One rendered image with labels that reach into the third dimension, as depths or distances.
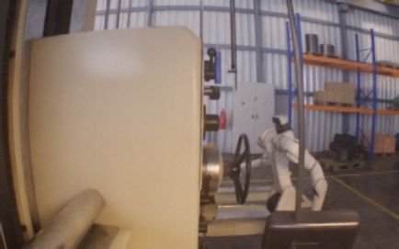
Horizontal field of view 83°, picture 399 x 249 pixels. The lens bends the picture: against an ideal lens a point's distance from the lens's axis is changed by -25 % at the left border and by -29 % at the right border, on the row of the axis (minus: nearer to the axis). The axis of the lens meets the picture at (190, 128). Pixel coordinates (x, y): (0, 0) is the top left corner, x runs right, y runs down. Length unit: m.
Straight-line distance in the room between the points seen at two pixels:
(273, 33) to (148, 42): 8.61
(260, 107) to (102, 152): 7.64
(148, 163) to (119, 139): 0.12
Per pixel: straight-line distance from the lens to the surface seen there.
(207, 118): 1.21
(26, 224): 1.15
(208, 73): 1.05
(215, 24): 9.15
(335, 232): 0.95
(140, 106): 0.95
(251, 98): 8.41
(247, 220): 2.34
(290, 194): 1.82
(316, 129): 9.80
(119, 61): 0.97
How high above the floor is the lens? 1.65
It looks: 6 degrees down
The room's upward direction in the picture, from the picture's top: 1 degrees clockwise
